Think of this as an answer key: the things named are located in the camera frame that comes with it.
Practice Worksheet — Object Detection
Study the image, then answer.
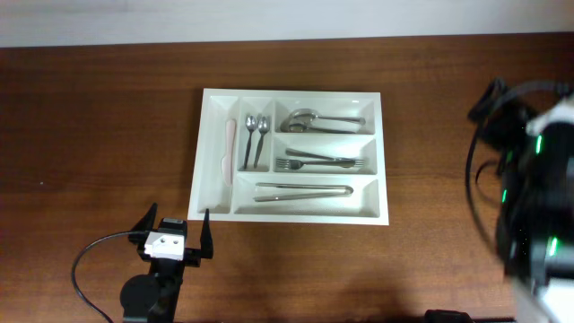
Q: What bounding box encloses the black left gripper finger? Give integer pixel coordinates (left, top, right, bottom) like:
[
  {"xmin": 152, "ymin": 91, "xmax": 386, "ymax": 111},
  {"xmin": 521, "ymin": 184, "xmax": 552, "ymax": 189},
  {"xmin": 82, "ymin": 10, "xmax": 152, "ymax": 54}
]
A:
[
  {"xmin": 200, "ymin": 209, "xmax": 213, "ymax": 259},
  {"xmin": 131, "ymin": 203, "xmax": 158, "ymax": 231}
]

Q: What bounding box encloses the silver fork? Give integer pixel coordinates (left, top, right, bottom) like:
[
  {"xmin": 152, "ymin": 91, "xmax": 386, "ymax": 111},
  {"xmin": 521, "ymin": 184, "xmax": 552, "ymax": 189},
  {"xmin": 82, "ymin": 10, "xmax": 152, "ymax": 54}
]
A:
[
  {"xmin": 285, "ymin": 148, "xmax": 356, "ymax": 161},
  {"xmin": 274, "ymin": 158, "xmax": 365, "ymax": 170}
]

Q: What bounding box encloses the white plastic knife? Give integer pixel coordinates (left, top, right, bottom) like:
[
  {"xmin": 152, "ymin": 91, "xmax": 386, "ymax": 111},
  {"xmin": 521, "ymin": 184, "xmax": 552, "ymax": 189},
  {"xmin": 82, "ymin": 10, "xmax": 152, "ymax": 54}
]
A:
[{"xmin": 221, "ymin": 119, "xmax": 237, "ymax": 187}]

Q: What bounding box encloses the small silver teaspoon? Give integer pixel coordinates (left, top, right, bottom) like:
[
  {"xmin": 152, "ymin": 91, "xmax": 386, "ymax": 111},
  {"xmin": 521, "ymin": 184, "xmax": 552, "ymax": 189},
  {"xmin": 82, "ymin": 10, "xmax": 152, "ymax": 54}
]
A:
[
  {"xmin": 254, "ymin": 116, "xmax": 270, "ymax": 169},
  {"xmin": 243, "ymin": 115, "xmax": 258, "ymax": 170}
]

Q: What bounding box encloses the large silver spoon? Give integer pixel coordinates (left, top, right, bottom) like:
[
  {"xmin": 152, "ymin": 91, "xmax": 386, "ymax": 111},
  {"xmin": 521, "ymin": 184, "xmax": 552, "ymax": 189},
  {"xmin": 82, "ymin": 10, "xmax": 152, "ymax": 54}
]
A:
[
  {"xmin": 290, "ymin": 109, "xmax": 366, "ymax": 125},
  {"xmin": 279, "ymin": 119, "xmax": 353, "ymax": 134}
]

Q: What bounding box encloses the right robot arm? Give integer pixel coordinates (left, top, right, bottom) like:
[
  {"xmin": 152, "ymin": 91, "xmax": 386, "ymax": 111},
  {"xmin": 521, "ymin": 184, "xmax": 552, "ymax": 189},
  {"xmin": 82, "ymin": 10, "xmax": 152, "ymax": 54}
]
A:
[{"xmin": 464, "ymin": 77, "xmax": 573, "ymax": 322}]

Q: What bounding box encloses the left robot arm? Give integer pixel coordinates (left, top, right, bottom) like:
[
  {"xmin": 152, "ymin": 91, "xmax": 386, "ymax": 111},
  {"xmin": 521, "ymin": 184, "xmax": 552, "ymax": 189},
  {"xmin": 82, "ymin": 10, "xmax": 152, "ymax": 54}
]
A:
[{"xmin": 120, "ymin": 204, "xmax": 214, "ymax": 322}]

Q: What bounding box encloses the white cutlery tray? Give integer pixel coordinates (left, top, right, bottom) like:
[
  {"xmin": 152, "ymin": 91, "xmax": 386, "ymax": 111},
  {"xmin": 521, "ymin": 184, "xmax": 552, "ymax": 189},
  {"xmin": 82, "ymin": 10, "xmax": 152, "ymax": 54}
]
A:
[{"xmin": 188, "ymin": 89, "xmax": 389, "ymax": 225}]

